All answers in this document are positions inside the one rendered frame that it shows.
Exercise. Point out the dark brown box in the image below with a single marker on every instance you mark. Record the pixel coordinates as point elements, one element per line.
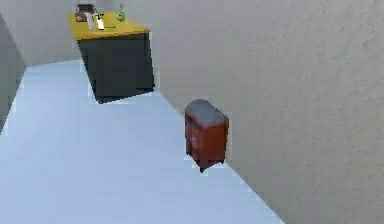
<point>83,12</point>

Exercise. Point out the thin green pencil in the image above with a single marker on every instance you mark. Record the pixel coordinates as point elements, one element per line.
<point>110,27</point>

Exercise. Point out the red-brown small cabinet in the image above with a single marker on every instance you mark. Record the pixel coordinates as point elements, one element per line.
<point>206,136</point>

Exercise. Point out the white flat object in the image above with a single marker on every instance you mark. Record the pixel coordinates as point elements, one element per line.
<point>96,21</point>

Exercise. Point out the yellow-topped dark cabinet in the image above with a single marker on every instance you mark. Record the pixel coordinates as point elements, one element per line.
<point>116,63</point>

